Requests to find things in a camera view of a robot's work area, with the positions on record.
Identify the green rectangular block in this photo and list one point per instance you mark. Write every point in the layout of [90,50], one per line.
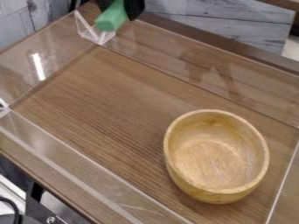
[112,18]

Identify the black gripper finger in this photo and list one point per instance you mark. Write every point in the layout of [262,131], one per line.
[134,8]
[103,4]

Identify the black table leg frame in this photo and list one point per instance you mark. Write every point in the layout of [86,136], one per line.
[46,208]

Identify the clear acrylic tray wall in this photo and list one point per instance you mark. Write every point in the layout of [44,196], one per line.
[83,183]

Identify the clear acrylic corner bracket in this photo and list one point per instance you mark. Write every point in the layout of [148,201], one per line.
[90,32]

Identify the light wooden bowl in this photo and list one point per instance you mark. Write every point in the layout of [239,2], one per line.
[216,155]

